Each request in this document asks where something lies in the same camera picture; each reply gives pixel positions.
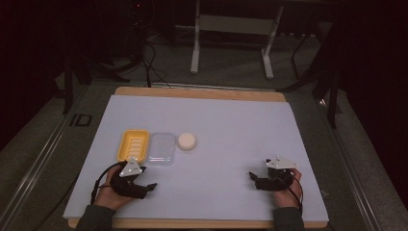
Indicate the white metal stand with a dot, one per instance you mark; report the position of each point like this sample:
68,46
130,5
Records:
234,24

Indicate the black metal stand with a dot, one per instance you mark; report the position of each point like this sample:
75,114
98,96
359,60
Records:
332,99
69,86

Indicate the clear plastic lid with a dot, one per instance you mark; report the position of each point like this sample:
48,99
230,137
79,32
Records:
161,148

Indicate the person's right hand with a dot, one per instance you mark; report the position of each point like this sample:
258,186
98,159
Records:
287,197

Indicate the yellow soap dish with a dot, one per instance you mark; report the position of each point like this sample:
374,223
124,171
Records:
133,145

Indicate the person's left hand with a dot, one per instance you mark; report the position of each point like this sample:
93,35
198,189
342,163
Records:
107,195

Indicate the wooden table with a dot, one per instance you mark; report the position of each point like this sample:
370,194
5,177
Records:
198,93

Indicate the white round soap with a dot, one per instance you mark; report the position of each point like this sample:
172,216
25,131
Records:
186,141

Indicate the metal floor rail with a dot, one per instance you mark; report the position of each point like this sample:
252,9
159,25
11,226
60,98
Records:
356,179
35,174

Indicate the pale foam table mat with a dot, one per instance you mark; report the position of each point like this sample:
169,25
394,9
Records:
224,154

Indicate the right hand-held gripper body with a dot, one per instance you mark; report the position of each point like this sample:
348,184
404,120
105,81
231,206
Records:
278,174

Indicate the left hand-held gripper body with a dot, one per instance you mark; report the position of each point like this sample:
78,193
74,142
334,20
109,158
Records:
126,184

